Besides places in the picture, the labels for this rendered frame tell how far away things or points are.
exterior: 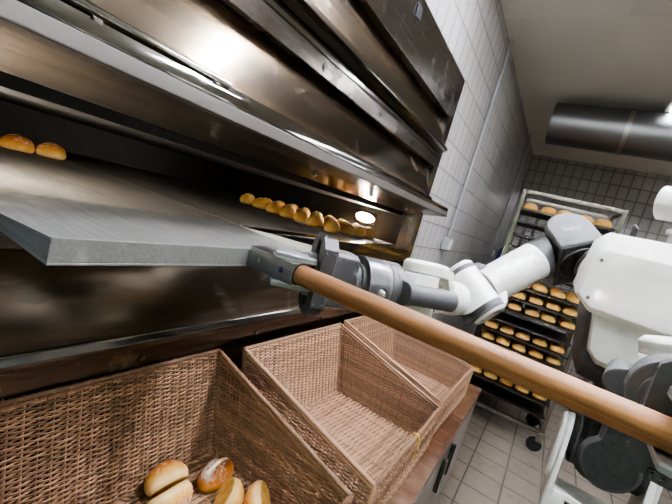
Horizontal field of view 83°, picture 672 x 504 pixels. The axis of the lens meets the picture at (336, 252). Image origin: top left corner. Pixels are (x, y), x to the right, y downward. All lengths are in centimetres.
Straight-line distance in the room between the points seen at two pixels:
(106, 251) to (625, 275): 84
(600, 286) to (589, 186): 466
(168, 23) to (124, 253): 47
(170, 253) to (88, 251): 9
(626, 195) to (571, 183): 57
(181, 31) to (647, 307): 97
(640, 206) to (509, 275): 466
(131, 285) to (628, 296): 95
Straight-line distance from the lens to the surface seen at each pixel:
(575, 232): 101
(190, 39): 84
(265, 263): 56
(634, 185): 557
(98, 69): 62
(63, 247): 45
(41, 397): 87
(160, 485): 101
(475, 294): 86
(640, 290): 88
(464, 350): 44
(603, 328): 90
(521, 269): 95
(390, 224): 210
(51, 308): 80
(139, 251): 48
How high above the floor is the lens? 131
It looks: 7 degrees down
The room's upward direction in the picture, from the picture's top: 16 degrees clockwise
